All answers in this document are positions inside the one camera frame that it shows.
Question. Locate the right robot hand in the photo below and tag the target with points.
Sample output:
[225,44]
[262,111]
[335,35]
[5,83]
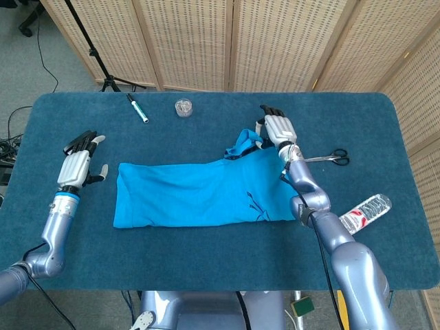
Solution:
[280,127]

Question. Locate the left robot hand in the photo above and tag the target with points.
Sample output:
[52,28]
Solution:
[74,170]

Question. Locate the blue printed T-shirt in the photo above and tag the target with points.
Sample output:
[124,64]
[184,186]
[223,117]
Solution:
[189,196]

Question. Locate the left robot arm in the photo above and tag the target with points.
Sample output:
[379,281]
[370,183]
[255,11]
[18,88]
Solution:
[56,220]

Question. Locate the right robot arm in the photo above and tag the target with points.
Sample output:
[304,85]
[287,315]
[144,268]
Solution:
[354,261]

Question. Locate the clear round clip container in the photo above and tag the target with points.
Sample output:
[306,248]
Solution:
[183,108]

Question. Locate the black tripod stand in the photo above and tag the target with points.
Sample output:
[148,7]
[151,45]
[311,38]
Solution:
[90,52]

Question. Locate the clear plastic water bottle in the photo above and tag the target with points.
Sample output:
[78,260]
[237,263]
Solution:
[371,209]

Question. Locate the wicker folding screen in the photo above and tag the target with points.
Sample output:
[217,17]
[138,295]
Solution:
[189,41]

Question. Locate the dark blue table mat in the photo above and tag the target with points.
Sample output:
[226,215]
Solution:
[206,261]

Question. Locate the black office chair base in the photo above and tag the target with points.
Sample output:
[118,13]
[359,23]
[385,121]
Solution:
[29,22]

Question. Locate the green and yellow sponge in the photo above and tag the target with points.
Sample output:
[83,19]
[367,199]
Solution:
[302,306]

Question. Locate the blue grey robot torso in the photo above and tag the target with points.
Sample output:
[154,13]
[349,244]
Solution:
[206,311]

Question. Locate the metal table leg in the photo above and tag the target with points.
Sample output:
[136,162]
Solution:
[299,319]

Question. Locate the white torso bracket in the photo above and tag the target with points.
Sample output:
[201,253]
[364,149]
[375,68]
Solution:
[142,320]

